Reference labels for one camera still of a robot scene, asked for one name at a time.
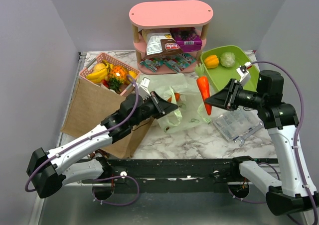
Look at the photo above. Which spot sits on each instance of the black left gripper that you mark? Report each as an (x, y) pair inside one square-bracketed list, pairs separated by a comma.
[(168, 107)]

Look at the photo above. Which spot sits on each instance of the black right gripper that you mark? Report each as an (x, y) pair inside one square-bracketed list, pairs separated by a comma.
[(221, 98)]

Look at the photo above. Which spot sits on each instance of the light green plastic grocery bag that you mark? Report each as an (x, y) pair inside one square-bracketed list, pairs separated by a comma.
[(191, 111)]

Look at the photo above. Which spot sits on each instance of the orange carrot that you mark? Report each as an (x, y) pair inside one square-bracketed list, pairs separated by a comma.
[(203, 85)]

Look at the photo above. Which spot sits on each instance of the orange pineapple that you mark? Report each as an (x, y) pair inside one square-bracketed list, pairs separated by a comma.
[(117, 77)]

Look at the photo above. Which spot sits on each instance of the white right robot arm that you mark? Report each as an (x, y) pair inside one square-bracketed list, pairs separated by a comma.
[(295, 191)]

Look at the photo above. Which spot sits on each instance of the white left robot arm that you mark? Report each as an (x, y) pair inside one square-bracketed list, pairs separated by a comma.
[(49, 170)]

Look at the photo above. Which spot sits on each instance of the brown Tuba snack bag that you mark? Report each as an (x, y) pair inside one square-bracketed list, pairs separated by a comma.
[(169, 47)]

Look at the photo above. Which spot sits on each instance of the white snack bag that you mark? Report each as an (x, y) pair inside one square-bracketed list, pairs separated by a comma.
[(152, 38)]

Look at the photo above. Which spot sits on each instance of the clear plastic screw box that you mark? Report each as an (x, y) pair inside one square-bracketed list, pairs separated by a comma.
[(233, 124)]

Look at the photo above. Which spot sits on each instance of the green plastic tray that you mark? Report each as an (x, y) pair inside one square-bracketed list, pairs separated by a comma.
[(220, 76)]

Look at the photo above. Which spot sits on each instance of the yellow bell pepper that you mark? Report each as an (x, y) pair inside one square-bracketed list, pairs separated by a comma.
[(211, 62)]

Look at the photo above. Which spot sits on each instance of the green cabbage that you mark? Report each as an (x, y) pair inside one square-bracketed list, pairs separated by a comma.
[(227, 59)]

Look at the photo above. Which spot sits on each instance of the left colourful candy packet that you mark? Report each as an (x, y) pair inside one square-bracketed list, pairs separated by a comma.
[(152, 64)]

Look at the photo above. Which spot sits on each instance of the colourful candy packet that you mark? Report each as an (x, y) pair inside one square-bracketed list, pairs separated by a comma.
[(179, 62), (152, 64)]

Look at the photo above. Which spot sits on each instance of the right colourful candy packet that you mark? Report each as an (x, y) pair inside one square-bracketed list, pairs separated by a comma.
[(179, 62)]

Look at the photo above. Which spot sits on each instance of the silver wrench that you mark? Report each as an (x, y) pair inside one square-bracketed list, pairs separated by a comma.
[(242, 139)]

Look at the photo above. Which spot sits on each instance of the pink plastic fruit basket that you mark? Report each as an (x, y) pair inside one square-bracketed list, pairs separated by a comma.
[(110, 62)]

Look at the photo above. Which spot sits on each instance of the purple snack box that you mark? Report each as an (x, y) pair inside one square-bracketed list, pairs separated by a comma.
[(187, 38)]

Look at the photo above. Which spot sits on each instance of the red cherry bunch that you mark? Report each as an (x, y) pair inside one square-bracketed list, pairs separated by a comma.
[(104, 83)]

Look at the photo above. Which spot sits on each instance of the pink three-tier shelf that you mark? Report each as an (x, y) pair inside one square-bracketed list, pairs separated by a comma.
[(169, 14)]

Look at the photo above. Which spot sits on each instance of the yellow banana bunch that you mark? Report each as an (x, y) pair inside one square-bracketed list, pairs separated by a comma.
[(97, 77)]

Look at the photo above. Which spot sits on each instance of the yellow peach fruit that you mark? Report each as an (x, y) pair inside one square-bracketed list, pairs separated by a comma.
[(98, 67)]

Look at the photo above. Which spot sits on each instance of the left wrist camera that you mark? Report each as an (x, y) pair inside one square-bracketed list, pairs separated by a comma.
[(143, 88)]

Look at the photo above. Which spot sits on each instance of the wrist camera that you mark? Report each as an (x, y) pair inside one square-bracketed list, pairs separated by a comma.
[(143, 88), (243, 72)]

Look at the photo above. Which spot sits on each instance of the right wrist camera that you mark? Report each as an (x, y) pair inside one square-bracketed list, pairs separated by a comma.
[(243, 72)]

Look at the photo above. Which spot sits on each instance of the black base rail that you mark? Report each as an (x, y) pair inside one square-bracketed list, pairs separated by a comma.
[(173, 175)]

